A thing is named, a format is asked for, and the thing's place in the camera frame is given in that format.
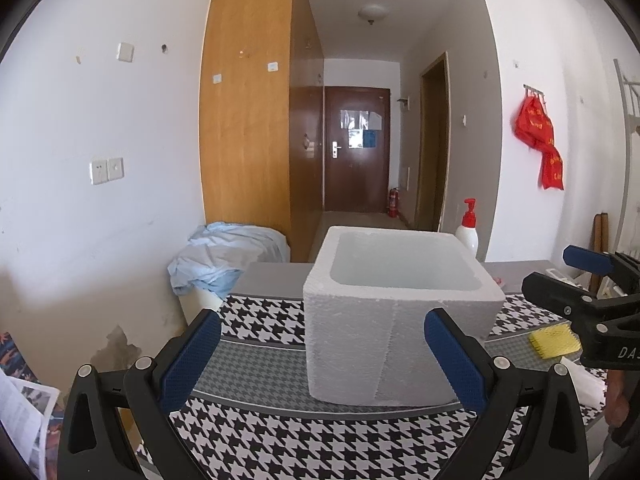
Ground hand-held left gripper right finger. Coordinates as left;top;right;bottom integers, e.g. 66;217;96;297
423;308;591;480

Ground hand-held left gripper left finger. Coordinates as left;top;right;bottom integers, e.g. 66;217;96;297
57;308;222;480

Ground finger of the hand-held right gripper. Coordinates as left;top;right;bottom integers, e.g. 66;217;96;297
521;271;612;322
562;245;621;277

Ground white foam box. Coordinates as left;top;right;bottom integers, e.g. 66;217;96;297
302;225;506;407

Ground person's right forearm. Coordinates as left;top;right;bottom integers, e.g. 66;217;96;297
602;367;640;431

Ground wooden boards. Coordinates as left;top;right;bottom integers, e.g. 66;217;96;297
593;212;611;253

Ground white box under bedsheet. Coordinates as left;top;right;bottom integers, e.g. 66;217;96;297
180;287;226;326

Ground yellow sponge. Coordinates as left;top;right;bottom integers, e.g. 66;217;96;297
529;323;583;359

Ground white foam wrap sheet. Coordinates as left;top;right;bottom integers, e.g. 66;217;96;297
560;355;608;406

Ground red plastic bag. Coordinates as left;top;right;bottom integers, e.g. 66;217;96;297
539;144;565;191
512;94;556;151

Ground white lotion bottle red pump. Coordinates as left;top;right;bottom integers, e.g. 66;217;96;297
454;198;480;261

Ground light blue bedsheet pile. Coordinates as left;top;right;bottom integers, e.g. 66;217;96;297
167;221;291;297

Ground black white houndstooth mat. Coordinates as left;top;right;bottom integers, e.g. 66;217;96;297
135;294;608;480

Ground colourful printed cloth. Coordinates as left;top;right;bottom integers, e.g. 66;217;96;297
0;332;37;386

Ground printed paper sheets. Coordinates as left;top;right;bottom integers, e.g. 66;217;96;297
0;370;62;480

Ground wooden side doorway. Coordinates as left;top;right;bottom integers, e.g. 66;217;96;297
416;51;451;233

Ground dark brown door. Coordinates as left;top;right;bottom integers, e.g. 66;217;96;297
324;86;391;214

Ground wooden wardrobe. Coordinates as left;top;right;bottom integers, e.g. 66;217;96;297
198;0;325;263

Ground ceiling lamp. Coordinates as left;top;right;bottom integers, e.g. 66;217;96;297
357;4;390;25

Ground white bunk bed frame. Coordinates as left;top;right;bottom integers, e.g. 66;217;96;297
612;58;640;266

